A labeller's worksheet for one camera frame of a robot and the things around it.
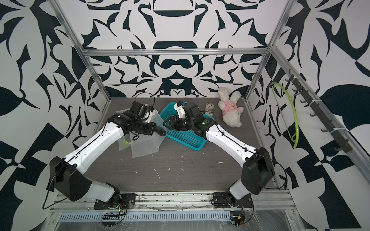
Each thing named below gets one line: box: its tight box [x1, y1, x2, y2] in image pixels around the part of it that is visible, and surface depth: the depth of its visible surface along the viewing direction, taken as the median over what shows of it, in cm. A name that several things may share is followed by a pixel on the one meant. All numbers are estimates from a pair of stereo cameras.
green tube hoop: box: [269, 81, 300, 150], surface depth 73 cm
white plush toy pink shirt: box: [217, 87, 244, 128], surface depth 106 cm
